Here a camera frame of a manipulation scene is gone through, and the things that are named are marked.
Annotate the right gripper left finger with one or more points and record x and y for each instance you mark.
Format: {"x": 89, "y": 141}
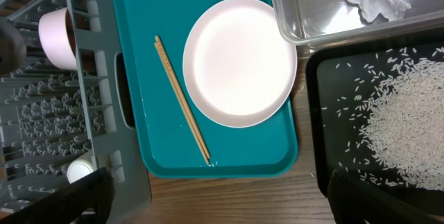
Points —
{"x": 88, "y": 200}

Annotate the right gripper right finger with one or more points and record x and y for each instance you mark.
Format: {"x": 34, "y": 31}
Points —
{"x": 355, "y": 201}

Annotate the white cup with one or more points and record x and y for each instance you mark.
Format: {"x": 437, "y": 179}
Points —
{"x": 80, "y": 167}

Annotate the pile of white rice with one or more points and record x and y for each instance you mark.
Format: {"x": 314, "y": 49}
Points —
{"x": 382, "y": 116}

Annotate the wooden chopstick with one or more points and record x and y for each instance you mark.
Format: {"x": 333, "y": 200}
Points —
{"x": 180, "y": 102}
{"x": 184, "y": 99}

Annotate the pink bowl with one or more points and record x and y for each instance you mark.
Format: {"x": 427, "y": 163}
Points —
{"x": 57, "y": 39}

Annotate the large white plate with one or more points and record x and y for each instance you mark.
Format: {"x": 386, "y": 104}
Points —
{"x": 237, "y": 68}

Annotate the grey dishwasher rack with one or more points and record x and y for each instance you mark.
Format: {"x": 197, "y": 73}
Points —
{"x": 52, "y": 118}

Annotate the black waste tray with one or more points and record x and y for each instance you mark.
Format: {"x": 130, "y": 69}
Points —
{"x": 427, "y": 200}

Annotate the teal serving tray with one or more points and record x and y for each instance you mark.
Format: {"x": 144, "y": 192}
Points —
{"x": 166, "y": 143}

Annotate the clear plastic bin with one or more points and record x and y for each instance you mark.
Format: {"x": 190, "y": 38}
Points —
{"x": 316, "y": 22}

